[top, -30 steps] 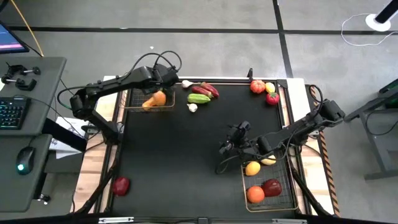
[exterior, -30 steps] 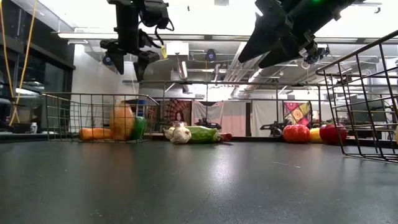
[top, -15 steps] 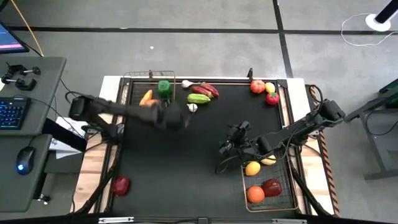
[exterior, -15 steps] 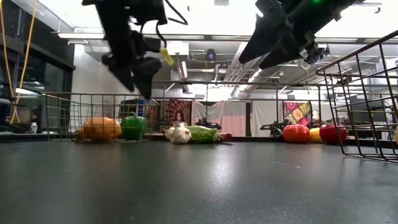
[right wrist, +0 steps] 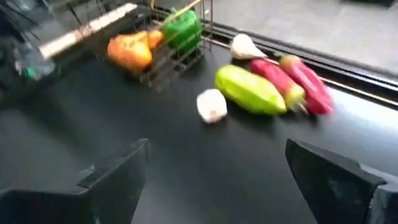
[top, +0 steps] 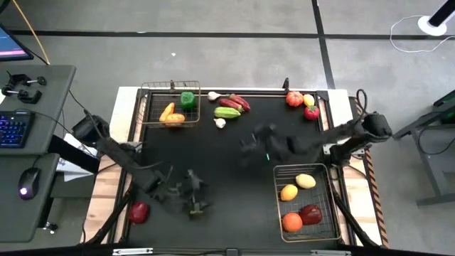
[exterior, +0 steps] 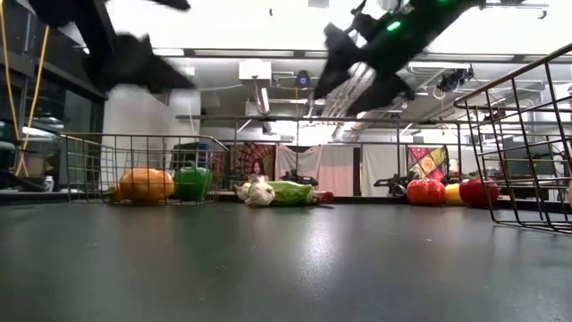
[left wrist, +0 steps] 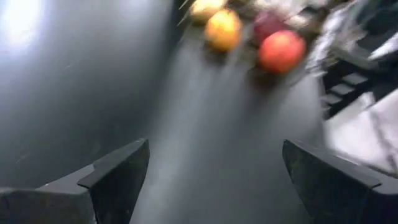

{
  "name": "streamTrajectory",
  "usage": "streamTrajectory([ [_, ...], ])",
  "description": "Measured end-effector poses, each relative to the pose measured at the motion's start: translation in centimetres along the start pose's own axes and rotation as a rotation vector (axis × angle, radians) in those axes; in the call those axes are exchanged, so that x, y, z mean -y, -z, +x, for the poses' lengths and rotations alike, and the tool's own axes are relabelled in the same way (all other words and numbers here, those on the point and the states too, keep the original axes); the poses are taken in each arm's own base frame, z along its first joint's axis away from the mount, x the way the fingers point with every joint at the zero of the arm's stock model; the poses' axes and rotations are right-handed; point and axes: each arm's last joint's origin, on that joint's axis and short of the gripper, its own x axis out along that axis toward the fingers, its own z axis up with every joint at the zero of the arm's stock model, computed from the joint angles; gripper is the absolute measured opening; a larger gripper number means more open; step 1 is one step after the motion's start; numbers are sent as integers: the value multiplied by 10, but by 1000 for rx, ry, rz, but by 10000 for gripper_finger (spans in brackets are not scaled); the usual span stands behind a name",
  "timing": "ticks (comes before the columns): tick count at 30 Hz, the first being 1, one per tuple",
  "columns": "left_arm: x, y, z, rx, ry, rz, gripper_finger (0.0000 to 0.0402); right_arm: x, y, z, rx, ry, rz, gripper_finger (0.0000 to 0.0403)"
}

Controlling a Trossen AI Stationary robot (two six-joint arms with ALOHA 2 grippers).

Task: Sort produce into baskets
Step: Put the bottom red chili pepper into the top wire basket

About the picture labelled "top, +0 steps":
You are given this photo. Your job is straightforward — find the dark red pomegranate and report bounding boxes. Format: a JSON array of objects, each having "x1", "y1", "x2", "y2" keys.
[{"x1": 299, "y1": 203, "x2": 323, "y2": 226}]

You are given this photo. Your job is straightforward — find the black table clamp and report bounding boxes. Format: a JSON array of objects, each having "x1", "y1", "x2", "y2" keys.
[
  {"x1": 1, "y1": 86, "x2": 43, "y2": 105},
  {"x1": 6, "y1": 73, "x2": 48, "y2": 88}
]

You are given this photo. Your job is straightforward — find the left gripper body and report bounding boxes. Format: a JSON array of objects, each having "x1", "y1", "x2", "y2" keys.
[{"x1": 156, "y1": 177, "x2": 195, "y2": 214}]

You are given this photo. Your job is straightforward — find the lit computer monitor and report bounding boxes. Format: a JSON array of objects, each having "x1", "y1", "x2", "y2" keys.
[{"x1": 0, "y1": 23, "x2": 35, "y2": 63}]

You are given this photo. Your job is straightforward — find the black aluminium table frame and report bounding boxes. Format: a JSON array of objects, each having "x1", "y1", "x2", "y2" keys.
[{"x1": 106, "y1": 87, "x2": 360, "y2": 250}]

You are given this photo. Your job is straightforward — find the black frame strut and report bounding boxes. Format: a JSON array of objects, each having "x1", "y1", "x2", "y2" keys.
[
  {"x1": 83, "y1": 191, "x2": 138, "y2": 246},
  {"x1": 332, "y1": 193, "x2": 381, "y2": 248}
]

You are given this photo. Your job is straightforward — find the green lit device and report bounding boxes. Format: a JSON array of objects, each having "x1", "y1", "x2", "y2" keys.
[{"x1": 433, "y1": 90, "x2": 455, "y2": 124}]

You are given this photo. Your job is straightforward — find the black computer mouse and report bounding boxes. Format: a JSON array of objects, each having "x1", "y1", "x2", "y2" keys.
[{"x1": 17, "y1": 167, "x2": 41, "y2": 201}]

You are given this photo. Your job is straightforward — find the orange fruit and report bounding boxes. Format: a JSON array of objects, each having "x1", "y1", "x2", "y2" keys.
[{"x1": 282, "y1": 212, "x2": 304, "y2": 233}]

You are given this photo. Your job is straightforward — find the black desk support bar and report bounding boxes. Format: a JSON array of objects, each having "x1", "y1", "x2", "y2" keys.
[{"x1": 48, "y1": 134, "x2": 102, "y2": 175}]

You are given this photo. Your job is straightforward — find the grey desk top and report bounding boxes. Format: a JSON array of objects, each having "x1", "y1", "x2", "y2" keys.
[
  {"x1": 0, "y1": 64, "x2": 77, "y2": 156},
  {"x1": 0, "y1": 152, "x2": 60, "y2": 243}
]

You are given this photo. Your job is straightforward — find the orange-yellow lemon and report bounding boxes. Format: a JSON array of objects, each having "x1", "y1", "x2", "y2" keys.
[{"x1": 280, "y1": 183, "x2": 299, "y2": 202}]

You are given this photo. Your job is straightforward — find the white floor cable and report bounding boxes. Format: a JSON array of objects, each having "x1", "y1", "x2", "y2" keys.
[{"x1": 390, "y1": 14, "x2": 455, "y2": 54}]

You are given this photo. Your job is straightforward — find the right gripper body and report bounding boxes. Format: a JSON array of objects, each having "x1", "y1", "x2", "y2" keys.
[{"x1": 264, "y1": 133, "x2": 299, "y2": 165}]

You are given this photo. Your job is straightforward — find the grey side table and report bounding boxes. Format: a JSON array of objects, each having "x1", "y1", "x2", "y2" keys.
[{"x1": 391, "y1": 88, "x2": 455, "y2": 207}]

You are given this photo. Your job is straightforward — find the orange-red ribbed tomato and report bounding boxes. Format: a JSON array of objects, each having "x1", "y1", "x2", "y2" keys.
[{"x1": 286, "y1": 91, "x2": 304, "y2": 108}]

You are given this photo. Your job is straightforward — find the orange bell pepper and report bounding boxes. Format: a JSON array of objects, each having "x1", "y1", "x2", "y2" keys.
[{"x1": 165, "y1": 112, "x2": 186, "y2": 126}]

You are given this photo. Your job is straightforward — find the green ridged gourd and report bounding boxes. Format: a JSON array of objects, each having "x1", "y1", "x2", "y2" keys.
[{"x1": 213, "y1": 106, "x2": 242, "y2": 119}]

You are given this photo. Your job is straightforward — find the backlit black keyboard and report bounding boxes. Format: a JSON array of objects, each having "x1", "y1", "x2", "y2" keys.
[{"x1": 0, "y1": 110, "x2": 36, "y2": 149}]

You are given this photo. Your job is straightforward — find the yellow hanging cable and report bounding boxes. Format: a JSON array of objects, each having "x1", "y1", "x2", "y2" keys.
[{"x1": 11, "y1": 0, "x2": 50, "y2": 65}]

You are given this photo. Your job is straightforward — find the black desk knob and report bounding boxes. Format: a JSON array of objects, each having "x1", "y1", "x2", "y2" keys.
[{"x1": 44, "y1": 220, "x2": 60, "y2": 235}]

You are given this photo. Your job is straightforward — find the hazard striped tape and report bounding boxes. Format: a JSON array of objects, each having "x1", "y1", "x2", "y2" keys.
[{"x1": 350, "y1": 96, "x2": 390, "y2": 249}]

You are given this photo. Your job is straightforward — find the red apple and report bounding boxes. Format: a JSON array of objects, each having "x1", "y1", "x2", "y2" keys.
[{"x1": 128, "y1": 201, "x2": 150, "y2": 225}]

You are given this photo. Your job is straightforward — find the large wire basket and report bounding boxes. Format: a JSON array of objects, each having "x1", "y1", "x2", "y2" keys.
[{"x1": 272, "y1": 163, "x2": 342, "y2": 244}]

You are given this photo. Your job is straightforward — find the white paper sheet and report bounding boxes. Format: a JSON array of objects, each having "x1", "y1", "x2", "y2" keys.
[{"x1": 55, "y1": 133, "x2": 99, "y2": 183}]

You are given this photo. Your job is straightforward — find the silver bracket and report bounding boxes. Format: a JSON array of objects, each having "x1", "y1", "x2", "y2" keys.
[
  {"x1": 311, "y1": 250, "x2": 352, "y2": 256},
  {"x1": 112, "y1": 247, "x2": 154, "y2": 256}
]

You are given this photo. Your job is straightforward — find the small wire basket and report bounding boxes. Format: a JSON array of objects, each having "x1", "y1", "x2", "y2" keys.
[{"x1": 136, "y1": 80, "x2": 202, "y2": 129}]

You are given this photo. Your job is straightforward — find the green bell pepper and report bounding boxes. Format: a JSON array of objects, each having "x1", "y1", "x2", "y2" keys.
[{"x1": 180, "y1": 91, "x2": 197, "y2": 110}]

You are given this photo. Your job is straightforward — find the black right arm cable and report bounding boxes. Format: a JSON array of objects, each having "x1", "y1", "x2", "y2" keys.
[{"x1": 354, "y1": 88, "x2": 370, "y2": 120}]

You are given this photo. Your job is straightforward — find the black white floor stand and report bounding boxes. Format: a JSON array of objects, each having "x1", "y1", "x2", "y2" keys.
[{"x1": 417, "y1": 0, "x2": 455, "y2": 37}]

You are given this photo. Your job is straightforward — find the pale yellow mango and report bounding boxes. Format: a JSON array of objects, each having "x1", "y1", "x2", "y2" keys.
[{"x1": 295, "y1": 173, "x2": 317, "y2": 190}]

